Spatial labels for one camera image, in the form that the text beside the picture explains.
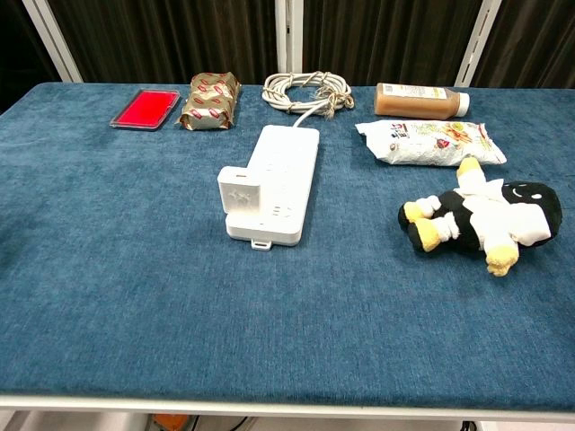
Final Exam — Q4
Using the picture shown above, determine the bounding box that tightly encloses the white printed snack bag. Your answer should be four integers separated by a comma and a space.
354, 119, 508, 167

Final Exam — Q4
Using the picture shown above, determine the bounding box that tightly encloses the white frame post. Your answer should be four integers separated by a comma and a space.
274, 0, 305, 84
21, 0, 84, 84
454, 0, 503, 88

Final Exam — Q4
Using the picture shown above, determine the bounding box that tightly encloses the coiled white power cord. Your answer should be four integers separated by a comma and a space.
261, 70, 356, 129

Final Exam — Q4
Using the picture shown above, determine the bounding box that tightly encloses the white charger adapter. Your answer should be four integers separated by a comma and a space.
217, 165, 264, 222

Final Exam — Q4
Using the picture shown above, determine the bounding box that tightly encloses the red pad in clear case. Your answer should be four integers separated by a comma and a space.
109, 88, 181, 133

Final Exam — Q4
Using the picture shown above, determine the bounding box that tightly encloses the orange device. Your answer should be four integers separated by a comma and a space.
152, 413, 190, 431

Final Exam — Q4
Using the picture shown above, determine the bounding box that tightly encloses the brown twine tie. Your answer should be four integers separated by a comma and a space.
316, 87, 356, 120

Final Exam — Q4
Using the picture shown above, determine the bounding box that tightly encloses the brown foil snack pack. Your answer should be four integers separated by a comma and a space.
179, 71, 242, 132

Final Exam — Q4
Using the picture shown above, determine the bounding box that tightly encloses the black white plush doll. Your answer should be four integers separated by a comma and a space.
397, 156, 564, 277

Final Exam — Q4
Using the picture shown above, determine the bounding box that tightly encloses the black pleated curtain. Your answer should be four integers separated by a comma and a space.
0, 0, 575, 114

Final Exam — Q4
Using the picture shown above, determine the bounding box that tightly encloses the white power strip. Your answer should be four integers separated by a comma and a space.
226, 124, 321, 251

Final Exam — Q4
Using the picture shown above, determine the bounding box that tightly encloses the blue tablecloth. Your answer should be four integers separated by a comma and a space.
0, 81, 575, 408

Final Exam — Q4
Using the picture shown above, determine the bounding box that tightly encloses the brown drink bottle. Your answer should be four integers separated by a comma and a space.
374, 82, 472, 120

